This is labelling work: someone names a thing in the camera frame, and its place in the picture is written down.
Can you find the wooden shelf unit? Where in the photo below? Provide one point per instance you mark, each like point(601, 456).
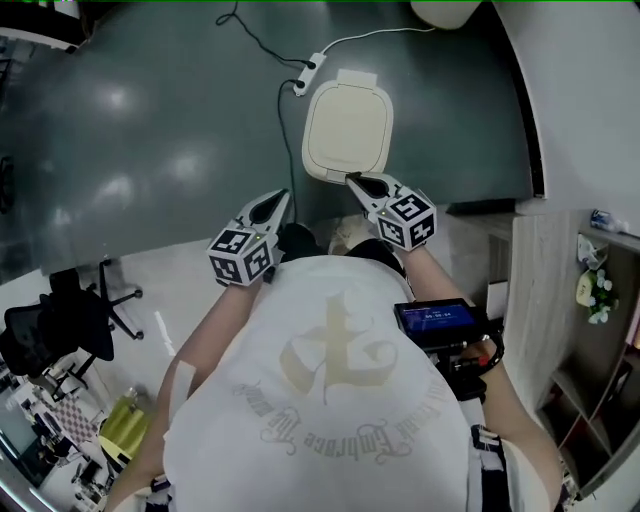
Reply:
point(550, 300)

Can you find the yellow green bottle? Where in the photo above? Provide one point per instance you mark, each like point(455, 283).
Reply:
point(125, 420)

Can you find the cream round container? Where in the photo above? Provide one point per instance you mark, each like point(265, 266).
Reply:
point(450, 12)

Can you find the person's left forearm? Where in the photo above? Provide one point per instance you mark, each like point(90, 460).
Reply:
point(210, 325)

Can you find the checkered mat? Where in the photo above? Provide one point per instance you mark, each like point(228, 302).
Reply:
point(75, 420)

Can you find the cream trash bin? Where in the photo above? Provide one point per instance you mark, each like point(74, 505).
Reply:
point(320, 167)

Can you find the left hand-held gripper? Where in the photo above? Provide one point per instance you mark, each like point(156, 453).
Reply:
point(240, 260)

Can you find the black office chair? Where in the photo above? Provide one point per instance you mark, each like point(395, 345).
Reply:
point(65, 320)

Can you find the black skirting strip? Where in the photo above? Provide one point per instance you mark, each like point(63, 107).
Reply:
point(480, 206)

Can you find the pot with white flowers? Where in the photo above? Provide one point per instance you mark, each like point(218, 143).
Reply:
point(597, 295)

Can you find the white power strip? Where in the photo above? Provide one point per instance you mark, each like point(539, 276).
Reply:
point(310, 72)

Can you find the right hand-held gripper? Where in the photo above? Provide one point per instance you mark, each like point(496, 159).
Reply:
point(407, 222)

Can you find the person's leg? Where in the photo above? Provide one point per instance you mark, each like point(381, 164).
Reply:
point(372, 252)
point(297, 240)

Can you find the blue white tissue pack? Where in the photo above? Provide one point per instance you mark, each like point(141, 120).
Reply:
point(605, 219)

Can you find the person's right forearm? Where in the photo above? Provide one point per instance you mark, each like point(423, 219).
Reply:
point(440, 280)

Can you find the black monitor screen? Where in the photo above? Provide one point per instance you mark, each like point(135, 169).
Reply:
point(435, 316)

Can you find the black waist rig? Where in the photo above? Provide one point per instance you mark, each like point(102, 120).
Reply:
point(470, 365)

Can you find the cream trash bin lid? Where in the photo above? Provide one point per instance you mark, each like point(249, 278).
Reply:
point(347, 125)

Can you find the person's left leg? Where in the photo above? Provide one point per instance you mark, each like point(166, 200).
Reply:
point(297, 240)

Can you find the white printed t-shirt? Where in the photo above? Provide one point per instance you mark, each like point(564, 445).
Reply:
point(320, 425)

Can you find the white crumpled bag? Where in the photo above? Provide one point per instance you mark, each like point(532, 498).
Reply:
point(589, 252)

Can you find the person's right leg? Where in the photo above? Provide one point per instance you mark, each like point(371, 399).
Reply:
point(372, 252)

